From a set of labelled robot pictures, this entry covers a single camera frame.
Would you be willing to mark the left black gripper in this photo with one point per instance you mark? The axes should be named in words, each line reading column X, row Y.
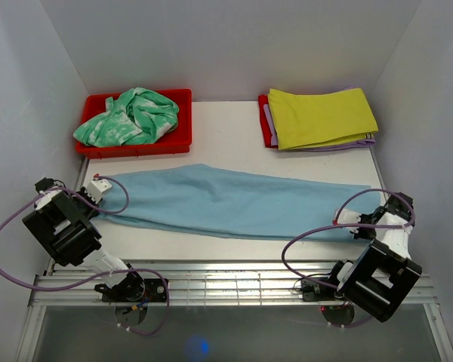
column 83, row 192

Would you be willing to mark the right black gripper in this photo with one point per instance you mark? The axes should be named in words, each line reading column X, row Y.
column 360, row 234

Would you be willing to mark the light blue trousers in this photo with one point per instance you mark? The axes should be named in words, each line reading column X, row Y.
column 203, row 200

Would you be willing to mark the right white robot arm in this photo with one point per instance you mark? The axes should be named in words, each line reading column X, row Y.
column 383, row 275

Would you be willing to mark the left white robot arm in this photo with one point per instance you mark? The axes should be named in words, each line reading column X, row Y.
column 61, row 223

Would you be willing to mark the lilac folded trousers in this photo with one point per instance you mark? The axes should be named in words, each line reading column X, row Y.
column 272, row 128

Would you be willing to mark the green white patterned trousers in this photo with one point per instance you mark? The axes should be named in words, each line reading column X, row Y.
column 137, row 117

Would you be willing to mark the yellow folded trousers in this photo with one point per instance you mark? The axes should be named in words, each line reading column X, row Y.
column 321, row 117

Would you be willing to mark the red folded trousers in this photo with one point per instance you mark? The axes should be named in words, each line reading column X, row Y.
column 266, row 123

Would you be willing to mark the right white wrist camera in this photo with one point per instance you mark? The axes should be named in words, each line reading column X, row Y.
column 346, row 216

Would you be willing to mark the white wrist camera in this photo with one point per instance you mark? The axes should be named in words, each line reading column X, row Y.
column 97, row 188
column 346, row 216

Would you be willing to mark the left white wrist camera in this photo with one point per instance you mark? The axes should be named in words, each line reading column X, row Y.
column 97, row 188

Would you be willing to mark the aluminium rail frame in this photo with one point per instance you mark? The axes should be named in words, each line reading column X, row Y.
column 214, row 271

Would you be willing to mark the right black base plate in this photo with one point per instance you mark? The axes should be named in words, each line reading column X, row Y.
column 323, row 289

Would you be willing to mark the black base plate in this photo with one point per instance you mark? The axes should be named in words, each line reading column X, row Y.
column 323, row 289
column 150, row 290

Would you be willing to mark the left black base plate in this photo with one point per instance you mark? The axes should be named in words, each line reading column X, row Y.
column 150, row 290

